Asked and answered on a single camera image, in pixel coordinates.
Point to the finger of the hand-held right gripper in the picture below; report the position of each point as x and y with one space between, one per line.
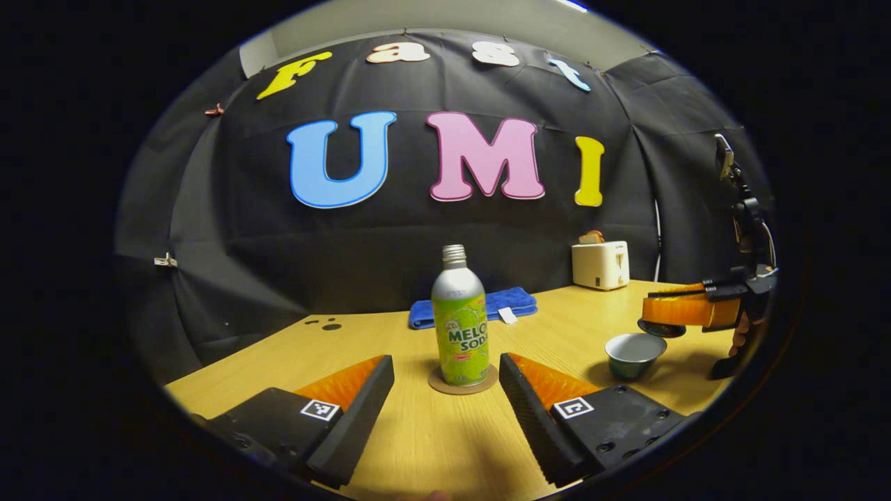
686 312
717 289

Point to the white clip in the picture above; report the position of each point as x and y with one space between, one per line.
166 261

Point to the copper clip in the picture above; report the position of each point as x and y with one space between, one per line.
214 110

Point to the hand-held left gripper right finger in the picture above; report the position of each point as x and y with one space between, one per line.
536 424

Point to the bread slice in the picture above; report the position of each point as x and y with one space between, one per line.
592 237

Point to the round brown coaster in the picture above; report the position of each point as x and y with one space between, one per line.
442 386

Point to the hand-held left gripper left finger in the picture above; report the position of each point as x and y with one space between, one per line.
351 417

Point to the blue teacup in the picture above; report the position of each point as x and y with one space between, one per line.
630 358

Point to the blue towel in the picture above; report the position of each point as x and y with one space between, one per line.
515 303

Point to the green label aluminium water bottle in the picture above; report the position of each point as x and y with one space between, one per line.
459 327

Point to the white toaster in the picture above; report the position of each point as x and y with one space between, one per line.
598 268

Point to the black backdrop cloth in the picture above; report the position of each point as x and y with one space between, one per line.
278 250

